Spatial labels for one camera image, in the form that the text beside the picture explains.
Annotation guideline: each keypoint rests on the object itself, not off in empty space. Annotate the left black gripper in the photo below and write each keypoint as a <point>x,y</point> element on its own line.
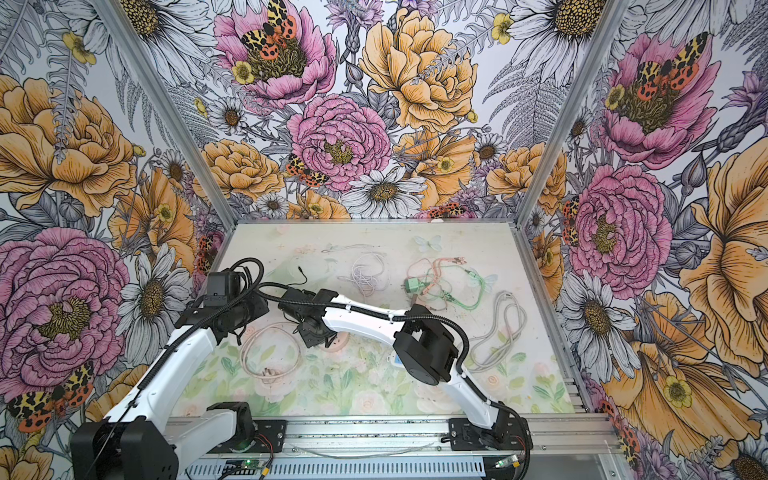
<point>259,308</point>

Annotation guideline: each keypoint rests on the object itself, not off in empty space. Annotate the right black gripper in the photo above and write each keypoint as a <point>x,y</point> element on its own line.
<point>311,340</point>

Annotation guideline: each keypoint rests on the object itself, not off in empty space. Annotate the round pink power strip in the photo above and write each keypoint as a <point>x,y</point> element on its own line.
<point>339,342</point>

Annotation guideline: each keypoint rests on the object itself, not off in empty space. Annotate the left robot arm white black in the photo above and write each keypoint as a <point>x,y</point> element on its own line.
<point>138,438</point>

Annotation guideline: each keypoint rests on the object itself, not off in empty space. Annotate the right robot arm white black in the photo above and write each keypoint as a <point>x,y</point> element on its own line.
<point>432,349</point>

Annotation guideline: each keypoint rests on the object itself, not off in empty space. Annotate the white blue rectangular power strip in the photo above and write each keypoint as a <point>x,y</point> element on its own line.
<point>395,361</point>

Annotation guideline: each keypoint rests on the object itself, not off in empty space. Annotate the green charger plug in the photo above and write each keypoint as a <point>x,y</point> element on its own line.
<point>412,285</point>

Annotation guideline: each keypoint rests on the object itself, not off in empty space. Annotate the small green circuit board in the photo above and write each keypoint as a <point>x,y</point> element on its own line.
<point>249,467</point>

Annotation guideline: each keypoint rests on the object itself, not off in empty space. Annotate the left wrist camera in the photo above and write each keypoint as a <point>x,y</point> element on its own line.
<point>222,287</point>

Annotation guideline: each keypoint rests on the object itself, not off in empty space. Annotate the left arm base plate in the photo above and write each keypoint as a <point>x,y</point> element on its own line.
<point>269,437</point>

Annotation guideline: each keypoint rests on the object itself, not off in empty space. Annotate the aluminium front rail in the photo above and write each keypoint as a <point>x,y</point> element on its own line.
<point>552,434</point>

